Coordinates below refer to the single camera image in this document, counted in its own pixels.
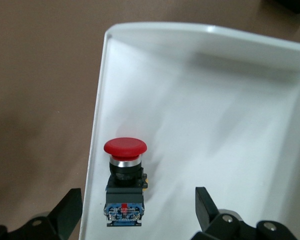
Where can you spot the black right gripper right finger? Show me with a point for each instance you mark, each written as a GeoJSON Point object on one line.
{"type": "Point", "coordinates": [207, 215]}

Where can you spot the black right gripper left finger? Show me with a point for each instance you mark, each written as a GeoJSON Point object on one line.
{"type": "Point", "coordinates": [62, 217]}

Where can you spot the red mushroom push button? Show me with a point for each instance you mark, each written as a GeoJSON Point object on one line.
{"type": "Point", "coordinates": [125, 147]}

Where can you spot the white plastic drawer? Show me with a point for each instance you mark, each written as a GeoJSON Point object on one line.
{"type": "Point", "coordinates": [202, 112]}

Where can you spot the brown table cover mat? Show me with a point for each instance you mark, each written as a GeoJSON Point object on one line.
{"type": "Point", "coordinates": [40, 87]}

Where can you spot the orange box with hole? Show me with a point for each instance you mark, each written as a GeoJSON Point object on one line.
{"type": "Point", "coordinates": [290, 6]}

